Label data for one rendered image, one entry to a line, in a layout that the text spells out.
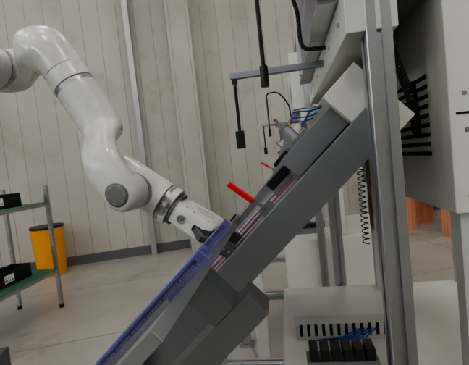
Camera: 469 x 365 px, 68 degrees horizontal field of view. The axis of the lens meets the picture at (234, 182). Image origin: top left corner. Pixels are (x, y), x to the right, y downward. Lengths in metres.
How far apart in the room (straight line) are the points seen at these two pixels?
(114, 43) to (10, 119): 1.62
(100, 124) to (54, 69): 0.15
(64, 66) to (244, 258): 0.54
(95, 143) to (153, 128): 4.16
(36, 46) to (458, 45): 0.79
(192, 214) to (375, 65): 0.43
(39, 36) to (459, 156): 0.83
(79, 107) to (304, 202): 0.49
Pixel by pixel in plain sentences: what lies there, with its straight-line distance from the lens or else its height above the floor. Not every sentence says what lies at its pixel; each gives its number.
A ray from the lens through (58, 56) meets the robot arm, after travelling 0.85.
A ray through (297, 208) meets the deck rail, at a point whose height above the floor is 1.03.
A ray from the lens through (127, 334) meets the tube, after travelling 0.30.
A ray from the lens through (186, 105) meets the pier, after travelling 4.67.
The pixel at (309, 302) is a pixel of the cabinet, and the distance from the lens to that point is 1.29.
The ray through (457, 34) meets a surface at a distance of 0.71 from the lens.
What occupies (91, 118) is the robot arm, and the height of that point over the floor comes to 1.25.
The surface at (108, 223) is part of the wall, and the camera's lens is 4.95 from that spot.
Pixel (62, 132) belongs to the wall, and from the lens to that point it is 5.03.
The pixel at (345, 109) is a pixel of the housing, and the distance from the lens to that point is 0.66.
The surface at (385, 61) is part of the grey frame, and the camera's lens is 0.62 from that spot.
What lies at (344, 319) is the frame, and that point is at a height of 0.67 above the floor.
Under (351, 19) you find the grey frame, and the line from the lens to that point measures 0.63.
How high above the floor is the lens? 1.13
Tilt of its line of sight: 3 degrees down
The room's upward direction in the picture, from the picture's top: 6 degrees counter-clockwise
